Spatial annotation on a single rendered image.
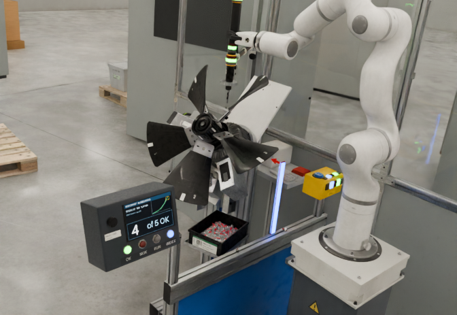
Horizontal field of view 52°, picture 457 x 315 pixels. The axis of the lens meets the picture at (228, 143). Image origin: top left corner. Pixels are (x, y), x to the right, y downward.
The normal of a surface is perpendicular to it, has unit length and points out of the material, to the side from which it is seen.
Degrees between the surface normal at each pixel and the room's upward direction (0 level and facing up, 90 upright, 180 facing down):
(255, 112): 50
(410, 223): 90
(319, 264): 90
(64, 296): 0
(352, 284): 90
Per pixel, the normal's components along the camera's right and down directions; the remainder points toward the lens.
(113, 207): 0.68, 0.07
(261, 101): -0.50, -0.47
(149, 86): -0.56, 0.25
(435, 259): -0.73, 0.18
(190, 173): 0.13, -0.31
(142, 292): 0.09, -0.93
